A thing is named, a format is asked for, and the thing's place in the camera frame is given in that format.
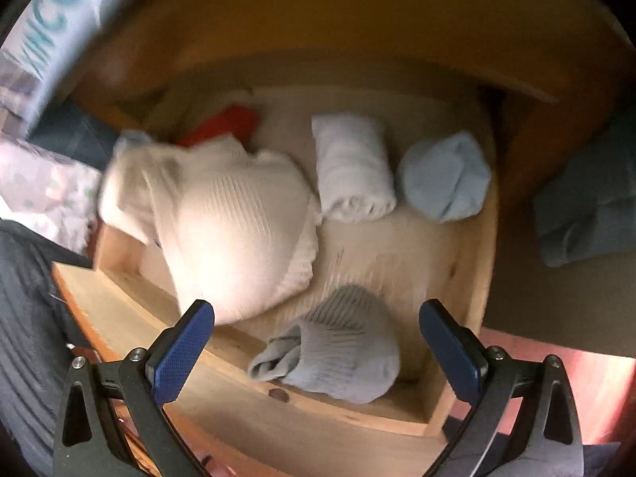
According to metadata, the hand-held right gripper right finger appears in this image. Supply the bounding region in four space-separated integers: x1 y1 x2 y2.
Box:
419 299 584 477

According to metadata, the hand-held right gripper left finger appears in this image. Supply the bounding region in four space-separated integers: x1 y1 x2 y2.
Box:
52 299 215 477

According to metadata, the grey sock ball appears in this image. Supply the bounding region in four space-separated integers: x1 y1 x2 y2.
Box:
247 285 401 404

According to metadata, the beige knitted bra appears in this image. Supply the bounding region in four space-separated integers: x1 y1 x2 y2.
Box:
99 132 321 326

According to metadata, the wooden drawer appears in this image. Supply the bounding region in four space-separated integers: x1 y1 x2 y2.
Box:
52 50 500 477

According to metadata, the light blue sock ball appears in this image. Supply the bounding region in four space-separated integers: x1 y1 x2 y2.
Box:
397 130 493 224

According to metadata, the person's dark clothing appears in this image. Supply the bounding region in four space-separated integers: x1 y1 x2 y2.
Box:
0 219 95 468

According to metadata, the blue folded cloth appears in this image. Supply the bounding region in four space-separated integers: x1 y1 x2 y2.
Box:
534 109 636 268

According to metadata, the white rolled cloth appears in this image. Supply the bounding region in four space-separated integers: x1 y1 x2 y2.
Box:
311 114 397 223

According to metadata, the floral printed cloth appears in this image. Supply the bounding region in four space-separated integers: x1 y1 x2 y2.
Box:
0 139 103 254

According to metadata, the pale blue cloth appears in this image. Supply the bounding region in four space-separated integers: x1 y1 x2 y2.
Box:
113 129 156 157

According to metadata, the red cloth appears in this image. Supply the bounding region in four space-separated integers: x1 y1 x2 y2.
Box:
176 104 262 152

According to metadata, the dark blue hanging cloth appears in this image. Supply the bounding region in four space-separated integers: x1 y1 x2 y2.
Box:
27 102 120 170

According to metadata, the grey plaid cloth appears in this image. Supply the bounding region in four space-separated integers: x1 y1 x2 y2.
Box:
0 50 38 125

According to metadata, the wooden bed frame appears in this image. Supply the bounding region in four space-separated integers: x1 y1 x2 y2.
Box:
70 0 636 200

